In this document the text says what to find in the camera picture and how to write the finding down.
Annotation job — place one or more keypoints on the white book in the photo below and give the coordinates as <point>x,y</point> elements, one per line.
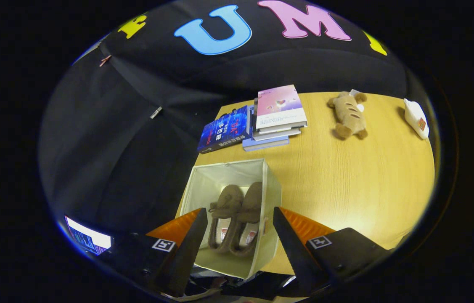
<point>279,132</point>

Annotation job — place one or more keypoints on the pale green fabric storage box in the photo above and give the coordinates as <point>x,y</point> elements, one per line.
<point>270,198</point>

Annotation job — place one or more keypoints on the black backdrop cloth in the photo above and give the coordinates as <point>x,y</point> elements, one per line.
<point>127,168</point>

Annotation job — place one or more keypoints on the computer monitor screen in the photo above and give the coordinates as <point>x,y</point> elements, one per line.
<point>87,236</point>

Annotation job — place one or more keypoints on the pale blue book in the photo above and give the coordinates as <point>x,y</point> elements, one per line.
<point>264,144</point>

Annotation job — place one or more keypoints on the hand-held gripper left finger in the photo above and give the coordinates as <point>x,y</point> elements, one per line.
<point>184,261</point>

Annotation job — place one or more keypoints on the white bottle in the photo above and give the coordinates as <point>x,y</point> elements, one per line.
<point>415,118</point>

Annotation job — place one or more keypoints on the pink clip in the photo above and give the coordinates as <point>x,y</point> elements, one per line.
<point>105,60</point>

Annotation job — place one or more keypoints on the tan bread-shaped plush toy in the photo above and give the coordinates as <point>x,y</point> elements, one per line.
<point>348,115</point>

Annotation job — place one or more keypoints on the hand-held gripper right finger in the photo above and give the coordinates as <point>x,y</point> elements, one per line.
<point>295,261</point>

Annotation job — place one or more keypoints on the dark blue book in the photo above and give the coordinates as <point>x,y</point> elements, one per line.
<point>226,128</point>

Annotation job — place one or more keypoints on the silver metal clip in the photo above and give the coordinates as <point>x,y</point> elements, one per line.
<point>156,112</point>

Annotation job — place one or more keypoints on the pink cover book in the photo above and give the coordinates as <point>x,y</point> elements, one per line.
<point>281,105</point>

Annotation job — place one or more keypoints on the brown shoe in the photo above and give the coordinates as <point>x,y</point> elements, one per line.
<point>252,202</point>
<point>226,202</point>

